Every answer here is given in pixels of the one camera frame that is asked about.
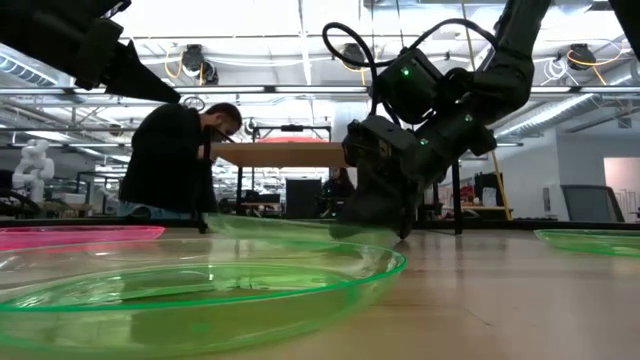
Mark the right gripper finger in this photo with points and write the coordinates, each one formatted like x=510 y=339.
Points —
x=406 y=222
x=370 y=217

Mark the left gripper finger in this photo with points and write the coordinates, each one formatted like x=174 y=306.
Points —
x=145 y=72
x=135 y=87

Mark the translucent green plastic plate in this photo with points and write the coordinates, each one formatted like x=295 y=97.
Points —
x=595 y=242
x=270 y=230
x=200 y=305

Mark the translucent red plastic plate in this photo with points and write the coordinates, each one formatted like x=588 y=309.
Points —
x=292 y=140

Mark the translucent pink plastic plate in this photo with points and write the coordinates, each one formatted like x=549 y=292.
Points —
x=280 y=142
x=65 y=236

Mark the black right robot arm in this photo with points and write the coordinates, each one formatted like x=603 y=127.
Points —
x=510 y=65

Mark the wooden shelf black metal legs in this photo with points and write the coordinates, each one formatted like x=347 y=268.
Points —
x=280 y=155

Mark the person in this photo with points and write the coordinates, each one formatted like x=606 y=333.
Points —
x=160 y=160
x=336 y=192

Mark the black cabinet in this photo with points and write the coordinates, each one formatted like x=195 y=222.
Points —
x=303 y=197

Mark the white square column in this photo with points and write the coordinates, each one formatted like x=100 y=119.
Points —
x=345 y=112

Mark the black monitor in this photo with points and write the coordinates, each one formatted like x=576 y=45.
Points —
x=487 y=187

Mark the black robot workstation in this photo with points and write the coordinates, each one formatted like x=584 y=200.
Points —
x=95 y=190

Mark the long white light bar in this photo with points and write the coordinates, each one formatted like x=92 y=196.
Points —
x=320 y=90

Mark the grey office chair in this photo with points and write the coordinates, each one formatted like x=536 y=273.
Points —
x=590 y=202

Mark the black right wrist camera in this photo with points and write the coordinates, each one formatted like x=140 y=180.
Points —
x=372 y=142

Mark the black table rig frame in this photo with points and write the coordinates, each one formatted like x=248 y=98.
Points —
x=500 y=225

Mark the black workstation frame with camera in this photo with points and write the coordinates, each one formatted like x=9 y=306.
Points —
x=292 y=128

